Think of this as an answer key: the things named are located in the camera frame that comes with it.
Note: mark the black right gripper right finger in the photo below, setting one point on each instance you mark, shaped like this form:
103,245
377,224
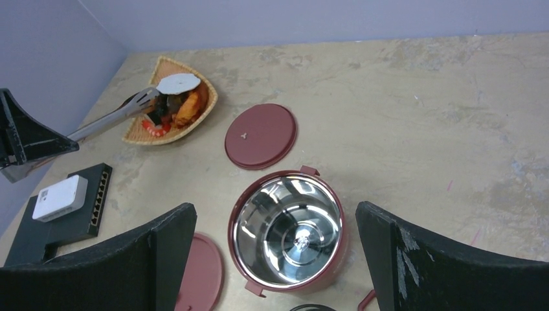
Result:
413,268

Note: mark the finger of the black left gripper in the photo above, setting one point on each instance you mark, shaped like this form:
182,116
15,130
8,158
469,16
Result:
24,139

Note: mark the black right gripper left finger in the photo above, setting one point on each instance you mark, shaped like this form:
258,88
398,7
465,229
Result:
141,269

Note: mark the steel food tongs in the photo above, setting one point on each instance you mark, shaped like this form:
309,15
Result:
136,105

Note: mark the black spiky sea cucumber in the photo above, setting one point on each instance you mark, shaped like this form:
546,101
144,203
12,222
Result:
159,113

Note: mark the white small device box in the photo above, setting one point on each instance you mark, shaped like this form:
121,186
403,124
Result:
61,198

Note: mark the dark red steel lunch pot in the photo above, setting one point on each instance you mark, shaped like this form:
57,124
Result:
287,233

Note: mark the glass lid with red clasp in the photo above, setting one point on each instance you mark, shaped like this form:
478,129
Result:
362,305

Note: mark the woven bamboo basket tray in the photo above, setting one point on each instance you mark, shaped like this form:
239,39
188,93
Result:
136,134

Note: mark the red white shrimp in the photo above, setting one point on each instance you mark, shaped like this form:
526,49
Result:
156,130

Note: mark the white round rice cracker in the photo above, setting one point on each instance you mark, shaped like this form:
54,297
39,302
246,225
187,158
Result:
178,83

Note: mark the orange fried cutlet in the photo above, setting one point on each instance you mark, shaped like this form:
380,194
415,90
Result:
188,111

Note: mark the dark red round lid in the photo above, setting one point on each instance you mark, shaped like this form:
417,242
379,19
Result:
261,136

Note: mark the black network switch box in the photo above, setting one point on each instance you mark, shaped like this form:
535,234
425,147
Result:
37,241

